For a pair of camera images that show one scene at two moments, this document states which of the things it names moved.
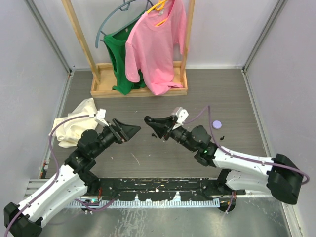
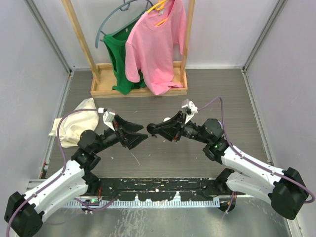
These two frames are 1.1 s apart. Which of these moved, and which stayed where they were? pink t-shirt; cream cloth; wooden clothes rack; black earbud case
Moved: black earbud case
Stayed: pink t-shirt; cream cloth; wooden clothes rack
